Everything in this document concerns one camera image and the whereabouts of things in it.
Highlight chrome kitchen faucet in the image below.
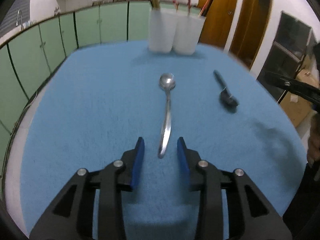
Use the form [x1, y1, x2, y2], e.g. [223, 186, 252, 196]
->
[16, 9, 24, 30]

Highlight blue table cloth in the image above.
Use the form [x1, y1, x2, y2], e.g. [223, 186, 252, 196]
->
[20, 41, 306, 239]

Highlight white double utensil holder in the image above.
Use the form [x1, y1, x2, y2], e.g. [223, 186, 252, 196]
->
[148, 8, 206, 55]

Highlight black glass cabinet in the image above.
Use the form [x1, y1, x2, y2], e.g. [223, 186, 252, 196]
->
[257, 12, 316, 101]

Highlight open wooden doorway frame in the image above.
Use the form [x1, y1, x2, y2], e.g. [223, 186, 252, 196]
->
[229, 0, 273, 69]

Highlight black plastic spoon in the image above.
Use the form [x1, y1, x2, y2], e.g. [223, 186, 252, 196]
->
[213, 70, 239, 109]

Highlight black chopstick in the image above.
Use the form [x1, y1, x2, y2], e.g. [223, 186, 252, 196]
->
[199, 0, 220, 17]

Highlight grey window blind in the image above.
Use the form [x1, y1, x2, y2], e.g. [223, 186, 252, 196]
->
[1, 0, 30, 36]

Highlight silver metal spoon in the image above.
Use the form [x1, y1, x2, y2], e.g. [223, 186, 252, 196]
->
[158, 73, 176, 159]

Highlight red floral wooden chopstick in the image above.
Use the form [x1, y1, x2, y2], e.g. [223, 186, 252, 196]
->
[197, 0, 215, 17]

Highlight green lower kitchen cabinets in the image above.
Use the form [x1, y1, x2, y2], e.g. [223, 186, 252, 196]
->
[1, 1, 151, 170]

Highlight person's right hand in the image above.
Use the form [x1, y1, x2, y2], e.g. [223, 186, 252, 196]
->
[307, 113, 320, 166]

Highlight brown wooden door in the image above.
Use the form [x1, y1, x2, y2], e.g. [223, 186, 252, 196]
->
[197, 0, 237, 48]

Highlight cardboard box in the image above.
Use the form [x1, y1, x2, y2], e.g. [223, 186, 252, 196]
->
[280, 69, 319, 128]

